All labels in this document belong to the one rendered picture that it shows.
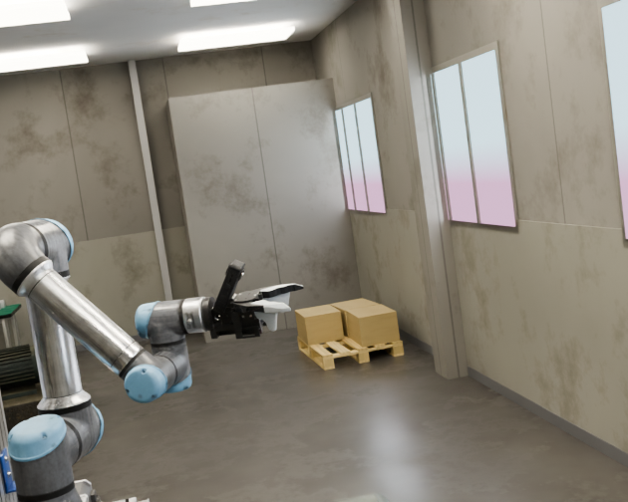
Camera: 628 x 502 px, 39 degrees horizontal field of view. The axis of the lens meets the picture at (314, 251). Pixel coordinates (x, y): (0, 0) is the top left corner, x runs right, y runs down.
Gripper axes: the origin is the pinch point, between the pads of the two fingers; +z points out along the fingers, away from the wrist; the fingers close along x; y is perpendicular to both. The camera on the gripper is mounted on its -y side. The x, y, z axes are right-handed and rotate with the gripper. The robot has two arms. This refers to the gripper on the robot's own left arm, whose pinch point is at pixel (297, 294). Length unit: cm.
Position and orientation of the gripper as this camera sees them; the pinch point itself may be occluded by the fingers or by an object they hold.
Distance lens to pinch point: 183.2
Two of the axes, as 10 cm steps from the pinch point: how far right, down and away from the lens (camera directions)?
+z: 9.8, -1.2, -1.9
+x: -1.5, 2.6, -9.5
